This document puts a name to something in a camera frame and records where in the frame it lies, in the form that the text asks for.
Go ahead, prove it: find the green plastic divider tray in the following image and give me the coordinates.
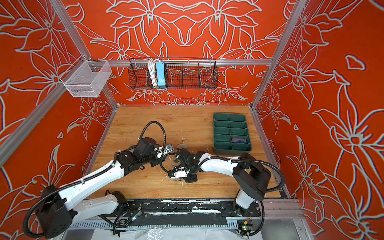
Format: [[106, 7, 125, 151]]
[[213, 113, 253, 156]]

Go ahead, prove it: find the purple sock with yellow cuff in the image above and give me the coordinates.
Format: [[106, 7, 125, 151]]
[[232, 137, 248, 144]]

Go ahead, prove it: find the beige argyle sock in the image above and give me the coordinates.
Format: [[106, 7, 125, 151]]
[[176, 144, 188, 151]]

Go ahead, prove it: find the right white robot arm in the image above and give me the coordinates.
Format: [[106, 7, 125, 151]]
[[160, 149, 286, 210]]

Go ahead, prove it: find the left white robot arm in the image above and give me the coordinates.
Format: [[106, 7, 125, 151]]
[[23, 130, 174, 239]]

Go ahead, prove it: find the light blue box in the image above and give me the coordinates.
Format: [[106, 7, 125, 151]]
[[156, 62, 166, 88]]

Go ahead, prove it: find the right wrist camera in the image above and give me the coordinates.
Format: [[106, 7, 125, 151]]
[[169, 171, 188, 181]]

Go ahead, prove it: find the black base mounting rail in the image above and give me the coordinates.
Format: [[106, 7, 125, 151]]
[[101, 197, 262, 227]]

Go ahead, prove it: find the black wire wall basket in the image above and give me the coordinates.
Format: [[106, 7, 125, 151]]
[[128, 58, 219, 90]]

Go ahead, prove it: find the white cable bundle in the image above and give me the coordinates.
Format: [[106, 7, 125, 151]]
[[147, 59, 158, 88]]

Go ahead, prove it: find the clear acrylic wall bin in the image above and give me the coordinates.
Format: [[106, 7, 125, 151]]
[[59, 56, 112, 98]]

